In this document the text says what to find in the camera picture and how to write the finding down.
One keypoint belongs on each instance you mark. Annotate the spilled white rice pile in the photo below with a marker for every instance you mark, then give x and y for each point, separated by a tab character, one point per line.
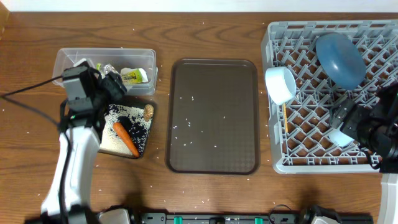
112	140

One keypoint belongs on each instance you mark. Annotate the light blue rice bowl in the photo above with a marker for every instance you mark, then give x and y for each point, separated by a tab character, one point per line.
280	84

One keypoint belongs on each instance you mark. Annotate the brown food scrap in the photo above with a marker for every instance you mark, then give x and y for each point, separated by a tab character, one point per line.
148	112

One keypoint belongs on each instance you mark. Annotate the white napkin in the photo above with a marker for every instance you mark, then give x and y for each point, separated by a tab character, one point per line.
144	74

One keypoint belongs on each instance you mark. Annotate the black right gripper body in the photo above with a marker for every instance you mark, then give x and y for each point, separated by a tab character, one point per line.
342	115

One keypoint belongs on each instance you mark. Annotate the orange carrot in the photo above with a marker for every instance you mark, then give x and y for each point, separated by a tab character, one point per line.
125	137

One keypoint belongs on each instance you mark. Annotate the clear plastic bin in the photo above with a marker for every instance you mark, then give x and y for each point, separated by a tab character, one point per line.
119	58

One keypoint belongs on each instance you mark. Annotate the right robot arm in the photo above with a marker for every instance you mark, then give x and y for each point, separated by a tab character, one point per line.
376	130

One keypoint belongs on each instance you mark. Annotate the aluminium foil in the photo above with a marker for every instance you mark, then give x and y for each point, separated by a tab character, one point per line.
105	69

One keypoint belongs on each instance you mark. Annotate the yellow green candy wrapper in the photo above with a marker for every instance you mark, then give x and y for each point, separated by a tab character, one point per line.
132	76

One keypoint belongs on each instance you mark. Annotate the light blue cup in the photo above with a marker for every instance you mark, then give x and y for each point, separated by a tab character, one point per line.
340	139

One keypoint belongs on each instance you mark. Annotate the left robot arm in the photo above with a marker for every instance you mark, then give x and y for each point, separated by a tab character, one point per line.
82	120

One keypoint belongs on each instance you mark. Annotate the black waste tray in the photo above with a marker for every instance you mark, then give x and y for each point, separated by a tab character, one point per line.
143	130

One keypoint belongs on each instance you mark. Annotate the dark blue plate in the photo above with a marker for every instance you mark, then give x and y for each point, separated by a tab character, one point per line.
341	60

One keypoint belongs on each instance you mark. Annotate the grey plastic dishwasher rack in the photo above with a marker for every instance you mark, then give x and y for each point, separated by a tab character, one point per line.
306	148

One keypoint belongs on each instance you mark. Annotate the wooden chopstick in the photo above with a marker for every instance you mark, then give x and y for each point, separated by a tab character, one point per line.
285	118

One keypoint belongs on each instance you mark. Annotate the dark brown serving tray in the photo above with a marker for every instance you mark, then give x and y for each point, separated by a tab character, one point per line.
213	124

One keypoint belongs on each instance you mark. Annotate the black rail at table edge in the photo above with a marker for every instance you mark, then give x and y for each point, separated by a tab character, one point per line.
280	214

